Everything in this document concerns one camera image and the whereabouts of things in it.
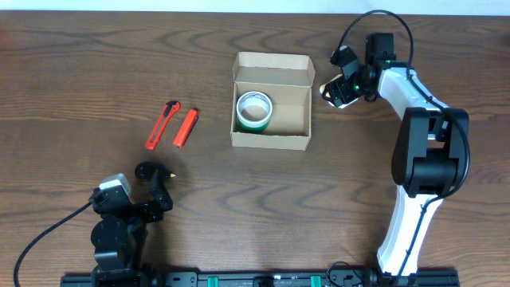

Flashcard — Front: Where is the red blade case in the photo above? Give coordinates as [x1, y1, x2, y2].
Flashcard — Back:
[173, 109, 198, 148]

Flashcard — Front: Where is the red black utility knife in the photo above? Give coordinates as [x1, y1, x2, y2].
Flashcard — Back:
[145, 100, 181, 151]

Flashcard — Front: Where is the white tape roll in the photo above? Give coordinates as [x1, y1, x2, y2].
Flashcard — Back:
[236, 91, 274, 124]

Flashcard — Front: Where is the green tape roll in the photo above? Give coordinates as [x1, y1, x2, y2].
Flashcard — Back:
[235, 90, 274, 134]

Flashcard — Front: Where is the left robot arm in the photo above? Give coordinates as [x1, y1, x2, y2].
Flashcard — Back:
[89, 162, 174, 286]

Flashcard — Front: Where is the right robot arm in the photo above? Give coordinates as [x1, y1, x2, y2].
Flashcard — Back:
[320, 33, 470, 279]

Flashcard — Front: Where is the black teardrop-shaped object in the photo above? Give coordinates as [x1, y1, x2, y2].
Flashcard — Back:
[135, 161, 176, 181]

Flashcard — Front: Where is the open cardboard box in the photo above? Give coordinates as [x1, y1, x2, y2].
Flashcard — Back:
[230, 52, 316, 151]

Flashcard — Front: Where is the black mounting rail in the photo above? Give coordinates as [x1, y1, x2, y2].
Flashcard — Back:
[60, 269, 460, 287]

